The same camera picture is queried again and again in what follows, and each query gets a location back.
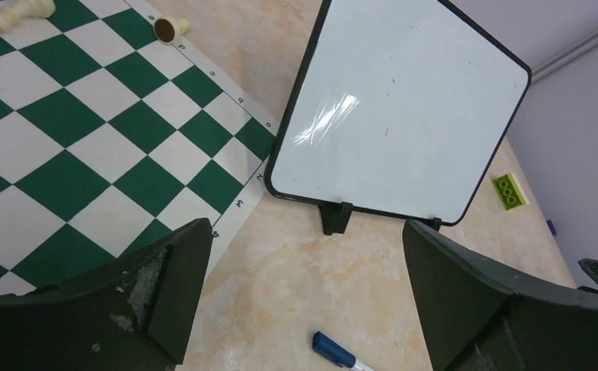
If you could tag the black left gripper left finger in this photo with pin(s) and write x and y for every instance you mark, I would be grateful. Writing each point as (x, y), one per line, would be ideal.
(133, 313)

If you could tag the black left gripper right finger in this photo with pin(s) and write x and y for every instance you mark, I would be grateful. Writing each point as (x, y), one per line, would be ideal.
(479, 314)

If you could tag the white whiteboard black frame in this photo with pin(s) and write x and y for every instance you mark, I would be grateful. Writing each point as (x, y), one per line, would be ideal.
(398, 109)

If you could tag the blue cap whiteboard marker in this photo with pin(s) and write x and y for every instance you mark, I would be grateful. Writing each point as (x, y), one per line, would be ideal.
(336, 354)

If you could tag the purple block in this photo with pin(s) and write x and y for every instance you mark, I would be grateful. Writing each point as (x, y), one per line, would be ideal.
(552, 228)

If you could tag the green and white brick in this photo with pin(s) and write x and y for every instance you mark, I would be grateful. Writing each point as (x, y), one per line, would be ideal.
(510, 191)

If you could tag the green white chess mat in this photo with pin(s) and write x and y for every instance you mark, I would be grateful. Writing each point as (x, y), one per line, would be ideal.
(110, 140)

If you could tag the cream chess pawn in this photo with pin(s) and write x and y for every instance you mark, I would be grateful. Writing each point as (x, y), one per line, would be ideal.
(169, 30)

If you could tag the cream chess piece lying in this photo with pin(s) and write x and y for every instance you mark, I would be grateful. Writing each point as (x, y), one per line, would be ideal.
(11, 15)

